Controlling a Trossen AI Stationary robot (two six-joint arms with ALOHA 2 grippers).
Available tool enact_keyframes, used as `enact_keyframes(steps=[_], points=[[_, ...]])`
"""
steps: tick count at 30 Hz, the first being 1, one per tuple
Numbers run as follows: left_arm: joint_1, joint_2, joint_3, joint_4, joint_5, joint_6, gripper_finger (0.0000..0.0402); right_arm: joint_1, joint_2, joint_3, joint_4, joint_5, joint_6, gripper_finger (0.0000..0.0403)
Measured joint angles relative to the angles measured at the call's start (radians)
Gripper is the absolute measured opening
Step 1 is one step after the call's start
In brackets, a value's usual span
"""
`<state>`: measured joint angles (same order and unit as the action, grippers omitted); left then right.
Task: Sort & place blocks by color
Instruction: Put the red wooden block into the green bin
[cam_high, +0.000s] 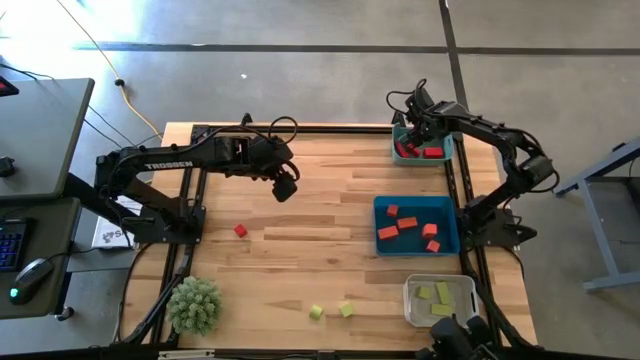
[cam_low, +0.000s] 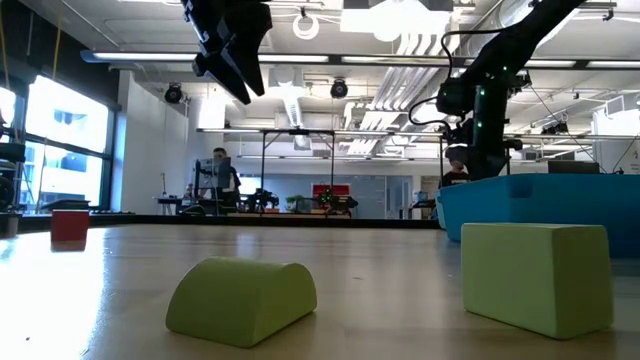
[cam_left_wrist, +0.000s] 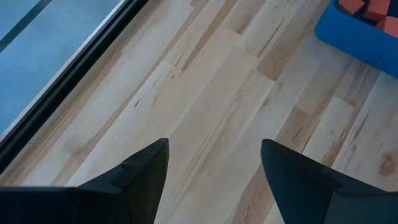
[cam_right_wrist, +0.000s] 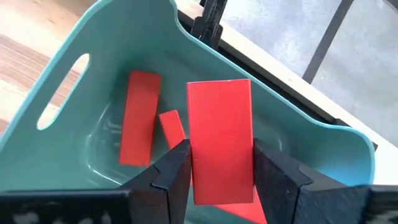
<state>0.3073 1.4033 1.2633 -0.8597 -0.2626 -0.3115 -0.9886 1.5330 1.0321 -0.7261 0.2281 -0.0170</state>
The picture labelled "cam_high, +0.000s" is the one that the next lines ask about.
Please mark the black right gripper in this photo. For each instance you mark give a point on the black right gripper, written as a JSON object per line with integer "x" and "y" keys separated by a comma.
{"x": 430, "y": 117}

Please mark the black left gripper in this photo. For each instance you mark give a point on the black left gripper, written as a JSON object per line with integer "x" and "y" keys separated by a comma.
{"x": 270, "y": 157}

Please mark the red wooden cube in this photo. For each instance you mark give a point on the red wooden cube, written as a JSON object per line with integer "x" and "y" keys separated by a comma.
{"x": 240, "y": 230}

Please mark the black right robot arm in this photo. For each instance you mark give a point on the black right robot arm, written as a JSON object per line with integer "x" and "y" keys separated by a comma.
{"x": 500, "y": 135}

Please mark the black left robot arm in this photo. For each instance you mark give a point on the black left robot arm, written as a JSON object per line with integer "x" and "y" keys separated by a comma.
{"x": 165, "y": 165}

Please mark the teal plastic bin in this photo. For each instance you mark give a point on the teal plastic bin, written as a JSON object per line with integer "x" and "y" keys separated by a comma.
{"x": 435, "y": 162}

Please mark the blue plastic bin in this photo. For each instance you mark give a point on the blue plastic bin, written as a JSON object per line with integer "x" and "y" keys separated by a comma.
{"x": 405, "y": 247}

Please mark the green chunky wooden block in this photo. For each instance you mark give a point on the green chunky wooden block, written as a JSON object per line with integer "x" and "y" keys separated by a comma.
{"x": 346, "y": 310}

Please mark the green artificial plant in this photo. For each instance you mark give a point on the green artificial plant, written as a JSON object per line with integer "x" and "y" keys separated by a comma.
{"x": 195, "y": 306}

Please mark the white plastic bin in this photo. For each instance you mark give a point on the white plastic bin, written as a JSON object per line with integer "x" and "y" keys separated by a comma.
{"x": 462, "y": 300}

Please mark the white paper sign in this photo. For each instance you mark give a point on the white paper sign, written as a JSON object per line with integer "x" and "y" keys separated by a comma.
{"x": 112, "y": 235}

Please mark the black desk support beam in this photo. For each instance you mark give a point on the black desk support beam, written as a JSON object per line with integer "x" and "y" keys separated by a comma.
{"x": 95, "y": 197}

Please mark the dark grey desk top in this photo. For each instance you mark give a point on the dark grey desk top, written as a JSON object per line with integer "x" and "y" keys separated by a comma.
{"x": 50, "y": 240}

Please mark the black desk caster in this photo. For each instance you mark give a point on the black desk caster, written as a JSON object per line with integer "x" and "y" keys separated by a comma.
{"x": 65, "y": 314}

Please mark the black computer mouse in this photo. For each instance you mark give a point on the black computer mouse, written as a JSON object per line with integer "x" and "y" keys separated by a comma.
{"x": 30, "y": 280}

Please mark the black backlit keyboard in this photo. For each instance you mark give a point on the black backlit keyboard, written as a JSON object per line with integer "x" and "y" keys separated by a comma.
{"x": 12, "y": 245}

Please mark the small black desk object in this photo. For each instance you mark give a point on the small black desk object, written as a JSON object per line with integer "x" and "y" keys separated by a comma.
{"x": 5, "y": 166}

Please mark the black device with red light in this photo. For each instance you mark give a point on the black device with red light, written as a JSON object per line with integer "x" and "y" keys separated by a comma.
{"x": 6, "y": 87}

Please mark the silver frame bracket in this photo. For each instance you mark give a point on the silver frame bracket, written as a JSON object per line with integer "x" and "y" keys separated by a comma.
{"x": 185, "y": 354}

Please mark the grey metal table frame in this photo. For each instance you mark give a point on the grey metal table frame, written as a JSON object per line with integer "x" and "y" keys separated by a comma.
{"x": 598, "y": 230}

